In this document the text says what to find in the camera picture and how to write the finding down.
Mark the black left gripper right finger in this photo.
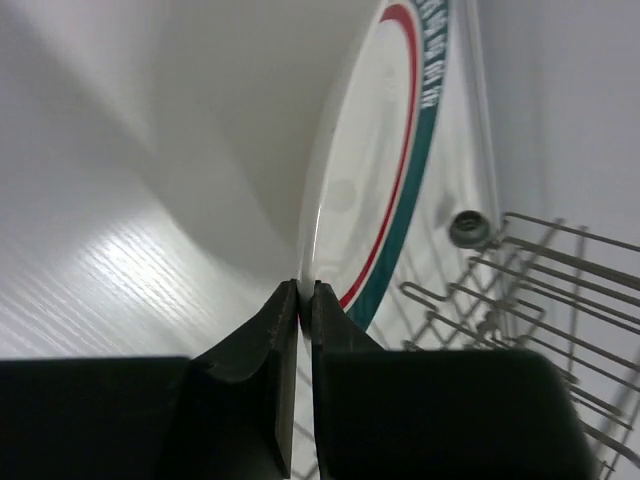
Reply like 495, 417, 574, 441
310, 283, 596, 479

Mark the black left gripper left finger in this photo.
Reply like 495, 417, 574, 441
1, 281, 298, 479

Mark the grey wire dish rack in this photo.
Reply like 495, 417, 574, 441
380, 210, 639, 479

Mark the green red rimmed plate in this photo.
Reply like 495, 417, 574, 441
297, 1, 451, 349

